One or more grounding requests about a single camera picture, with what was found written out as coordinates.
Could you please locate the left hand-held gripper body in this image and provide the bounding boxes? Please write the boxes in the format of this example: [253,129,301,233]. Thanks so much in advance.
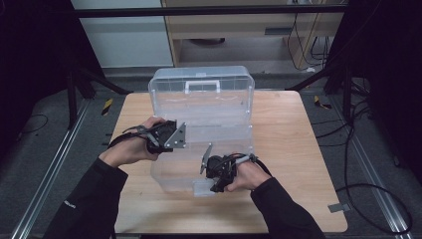
[145,119,187,154]

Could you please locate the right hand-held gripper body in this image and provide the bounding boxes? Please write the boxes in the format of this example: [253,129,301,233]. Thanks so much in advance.
[199,142,238,187]

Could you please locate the clear plastic storage box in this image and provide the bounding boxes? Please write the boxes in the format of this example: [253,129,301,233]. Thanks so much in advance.
[147,65,256,197]

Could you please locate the person's right hand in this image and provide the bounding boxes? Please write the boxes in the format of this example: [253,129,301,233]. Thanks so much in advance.
[225,160,273,193]

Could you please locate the person's left hand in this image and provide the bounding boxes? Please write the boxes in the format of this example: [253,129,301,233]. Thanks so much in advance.
[99,116,167,168]

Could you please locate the black yellow striped tape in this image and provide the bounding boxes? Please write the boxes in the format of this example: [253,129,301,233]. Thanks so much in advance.
[101,98,114,117]
[313,95,332,111]

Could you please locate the white cabinet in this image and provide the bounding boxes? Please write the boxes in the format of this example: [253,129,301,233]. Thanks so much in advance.
[70,0,174,69]

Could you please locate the black metal stand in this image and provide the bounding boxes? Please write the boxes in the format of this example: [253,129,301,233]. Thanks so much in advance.
[285,63,353,123]
[64,63,133,130]

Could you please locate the grey tape piece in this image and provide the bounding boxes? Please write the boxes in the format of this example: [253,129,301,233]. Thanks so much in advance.
[327,202,351,213]

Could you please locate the light wooden desk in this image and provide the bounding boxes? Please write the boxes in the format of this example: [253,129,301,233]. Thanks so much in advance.
[161,0,344,73]

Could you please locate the dark curtain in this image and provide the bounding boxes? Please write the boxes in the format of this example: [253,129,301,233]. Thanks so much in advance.
[326,0,422,183]
[0,0,105,160]

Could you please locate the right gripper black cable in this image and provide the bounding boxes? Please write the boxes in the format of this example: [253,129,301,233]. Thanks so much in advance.
[218,152,274,177]

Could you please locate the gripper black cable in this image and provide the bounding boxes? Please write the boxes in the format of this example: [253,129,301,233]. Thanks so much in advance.
[218,152,274,177]
[107,123,157,148]

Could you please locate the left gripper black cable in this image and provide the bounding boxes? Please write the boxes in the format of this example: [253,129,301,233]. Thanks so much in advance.
[107,123,157,148]

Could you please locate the tangled black floor cables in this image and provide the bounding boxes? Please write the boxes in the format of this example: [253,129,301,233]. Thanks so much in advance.
[312,98,377,148]

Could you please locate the thin black floor cable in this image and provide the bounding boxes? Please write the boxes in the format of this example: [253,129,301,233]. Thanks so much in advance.
[21,114,50,134]

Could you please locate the aluminium floor rail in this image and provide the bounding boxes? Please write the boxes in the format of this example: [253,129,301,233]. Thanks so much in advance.
[331,96,414,239]
[9,99,93,239]

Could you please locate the black horizontal frame bar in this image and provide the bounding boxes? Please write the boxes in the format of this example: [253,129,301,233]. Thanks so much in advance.
[71,4,347,18]

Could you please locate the black cables under desk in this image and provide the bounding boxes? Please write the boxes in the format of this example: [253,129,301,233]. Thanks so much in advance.
[287,13,332,73]

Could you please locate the black looped floor cable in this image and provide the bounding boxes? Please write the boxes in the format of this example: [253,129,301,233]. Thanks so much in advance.
[335,183,414,235]

